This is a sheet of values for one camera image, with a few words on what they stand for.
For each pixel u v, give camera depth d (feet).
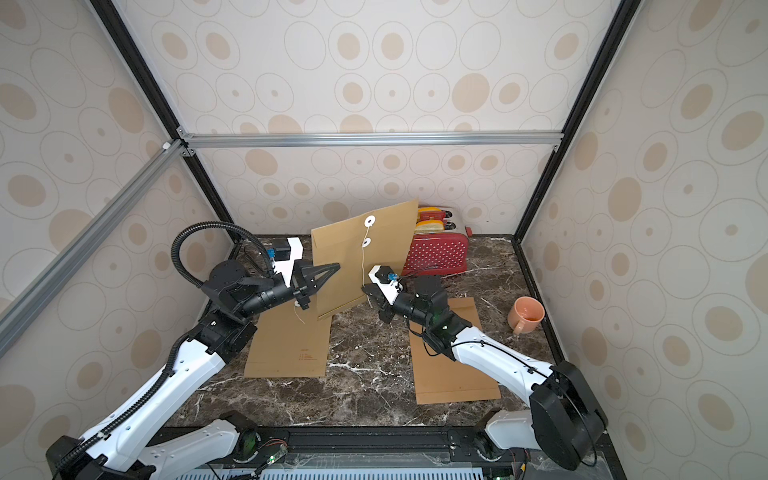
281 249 1.65
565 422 1.35
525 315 3.07
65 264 1.91
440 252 3.26
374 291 2.12
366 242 2.01
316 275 1.89
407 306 2.15
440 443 2.45
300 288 1.76
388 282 2.05
